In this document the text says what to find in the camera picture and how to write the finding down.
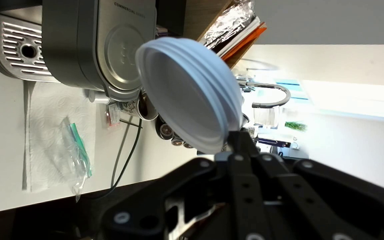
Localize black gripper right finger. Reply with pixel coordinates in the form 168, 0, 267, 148
239, 129, 384, 240

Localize curved grey sink faucet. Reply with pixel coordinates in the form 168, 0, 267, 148
250, 80, 294, 109

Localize clear zip bag green seal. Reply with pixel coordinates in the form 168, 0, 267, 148
20, 80, 96, 197

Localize grey green cable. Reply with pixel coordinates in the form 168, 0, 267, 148
110, 113, 144, 192

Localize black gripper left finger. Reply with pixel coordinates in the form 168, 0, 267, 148
96, 131, 274, 240

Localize single white plastic lid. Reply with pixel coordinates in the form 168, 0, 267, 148
135, 36, 246, 155

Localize black silver coffee machine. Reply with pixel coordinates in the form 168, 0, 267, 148
0, 0, 190, 103

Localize wooden condiment organizer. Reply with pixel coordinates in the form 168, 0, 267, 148
183, 0, 247, 43

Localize orange white paper packet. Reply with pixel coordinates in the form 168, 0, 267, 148
218, 16, 268, 69

